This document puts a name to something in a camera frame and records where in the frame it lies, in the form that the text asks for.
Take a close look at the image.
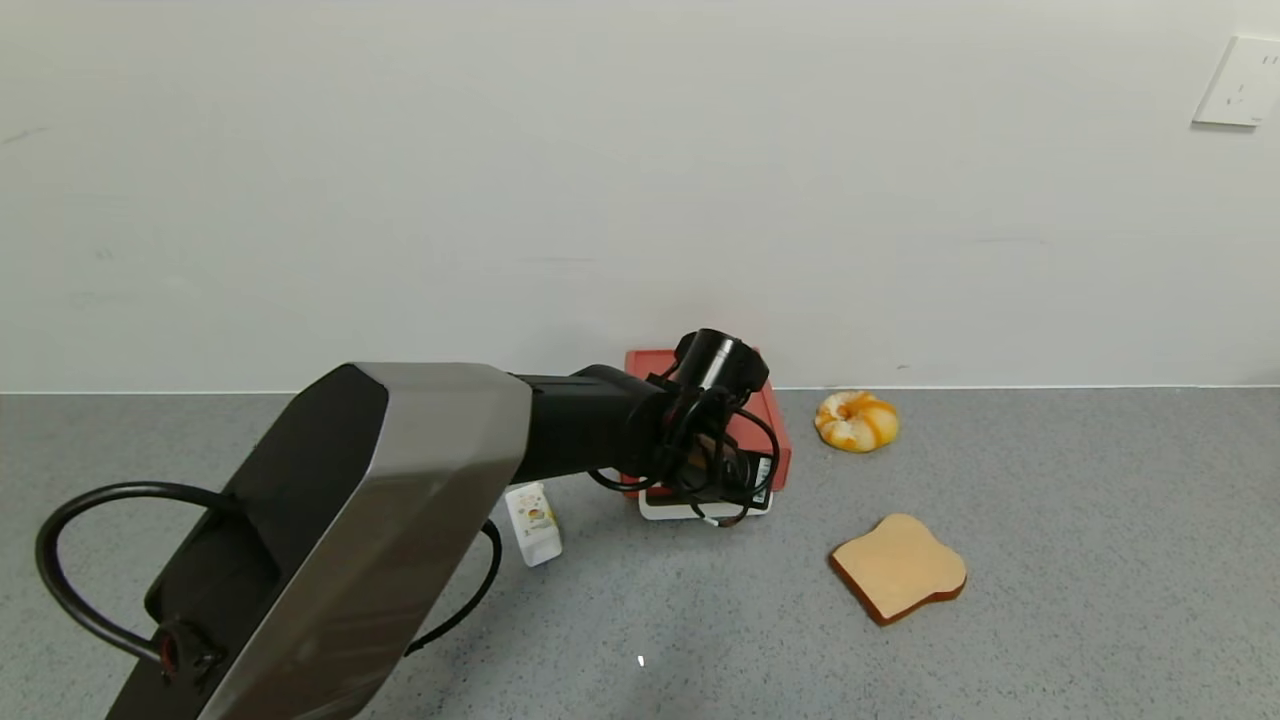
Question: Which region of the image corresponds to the small white milk carton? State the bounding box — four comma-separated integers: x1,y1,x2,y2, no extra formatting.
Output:
505,483,564,568

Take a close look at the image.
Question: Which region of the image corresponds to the toast bread slice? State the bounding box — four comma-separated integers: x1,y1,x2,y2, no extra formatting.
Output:
828,513,968,626

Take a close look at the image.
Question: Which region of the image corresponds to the orange glazed donut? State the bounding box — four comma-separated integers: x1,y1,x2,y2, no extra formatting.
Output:
814,391,900,455

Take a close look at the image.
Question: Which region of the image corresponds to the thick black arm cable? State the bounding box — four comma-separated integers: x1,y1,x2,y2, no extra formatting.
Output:
35,483,501,666

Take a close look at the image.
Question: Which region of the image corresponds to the white wall socket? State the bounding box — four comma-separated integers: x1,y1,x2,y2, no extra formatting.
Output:
1192,36,1280,128

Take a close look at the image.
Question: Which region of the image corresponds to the red drawer cabinet case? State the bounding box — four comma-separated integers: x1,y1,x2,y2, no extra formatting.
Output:
624,348,792,453

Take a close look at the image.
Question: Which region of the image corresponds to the black wrist cable bundle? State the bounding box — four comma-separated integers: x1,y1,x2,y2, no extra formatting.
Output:
590,385,782,528

